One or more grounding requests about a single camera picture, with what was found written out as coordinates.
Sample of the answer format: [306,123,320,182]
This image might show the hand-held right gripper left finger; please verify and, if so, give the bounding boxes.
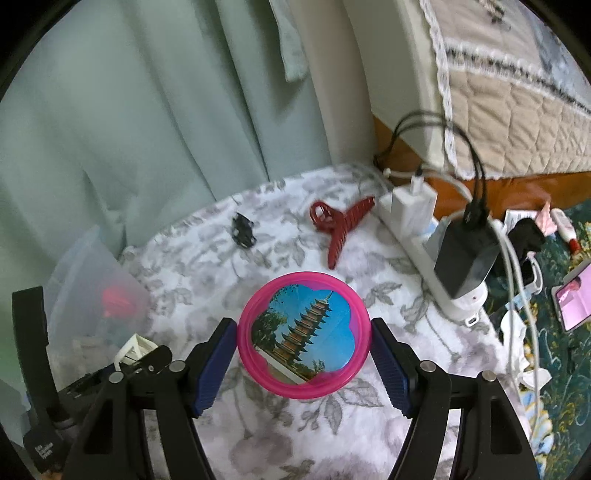
[65,318,238,480]

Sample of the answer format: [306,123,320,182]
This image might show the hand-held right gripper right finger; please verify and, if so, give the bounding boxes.
[369,318,536,480]

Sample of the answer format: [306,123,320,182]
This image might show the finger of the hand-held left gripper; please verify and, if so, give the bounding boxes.
[122,345,174,377]

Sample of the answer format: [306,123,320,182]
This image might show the small blue white box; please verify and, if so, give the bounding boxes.
[115,333,158,370]

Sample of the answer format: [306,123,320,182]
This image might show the pink round pocket mirror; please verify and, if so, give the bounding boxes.
[237,272,371,400]

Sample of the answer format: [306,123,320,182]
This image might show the clear plastic container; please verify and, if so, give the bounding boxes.
[46,224,153,384]

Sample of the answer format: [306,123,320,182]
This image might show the grey floral blanket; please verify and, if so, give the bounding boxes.
[117,164,522,480]

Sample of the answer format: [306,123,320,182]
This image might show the white power strip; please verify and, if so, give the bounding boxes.
[379,191,490,328]

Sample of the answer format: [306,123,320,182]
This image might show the crumpled white tissue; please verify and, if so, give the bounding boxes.
[501,309,550,384]

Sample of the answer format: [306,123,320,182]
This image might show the black charger adapter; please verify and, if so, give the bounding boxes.
[434,217,502,298]

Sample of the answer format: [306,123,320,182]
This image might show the small black hair clip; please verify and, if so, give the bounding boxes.
[231,211,257,250]

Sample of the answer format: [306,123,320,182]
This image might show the red claw hair clip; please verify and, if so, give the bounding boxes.
[309,196,377,270]

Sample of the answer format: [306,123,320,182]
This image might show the white charger plug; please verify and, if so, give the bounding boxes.
[392,175,438,236]

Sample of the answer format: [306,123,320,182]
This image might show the dark green patterned blanket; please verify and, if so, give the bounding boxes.
[485,198,591,480]

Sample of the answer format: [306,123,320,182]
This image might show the phone with pink screen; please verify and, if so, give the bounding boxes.
[551,261,591,332]

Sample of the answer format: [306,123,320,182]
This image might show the white tube red cap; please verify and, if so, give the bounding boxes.
[549,208,583,254]

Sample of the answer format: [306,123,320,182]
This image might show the pale green curtain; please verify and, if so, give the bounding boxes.
[0,0,333,416]

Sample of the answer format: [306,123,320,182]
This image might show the cream padded headboard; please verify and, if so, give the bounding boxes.
[286,0,462,178]

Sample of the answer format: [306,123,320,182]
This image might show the beige quilted bed cover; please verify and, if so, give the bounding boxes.
[418,0,591,181]

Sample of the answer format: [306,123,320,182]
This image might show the pale hanging cloth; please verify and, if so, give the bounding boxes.
[270,0,310,83]

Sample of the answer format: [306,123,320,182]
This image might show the white cable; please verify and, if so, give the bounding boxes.
[492,222,552,416]

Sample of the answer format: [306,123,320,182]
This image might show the brown wooden bed frame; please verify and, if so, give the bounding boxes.
[372,115,591,222]

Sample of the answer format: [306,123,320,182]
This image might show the black charger cables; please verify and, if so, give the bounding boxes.
[373,111,490,222]

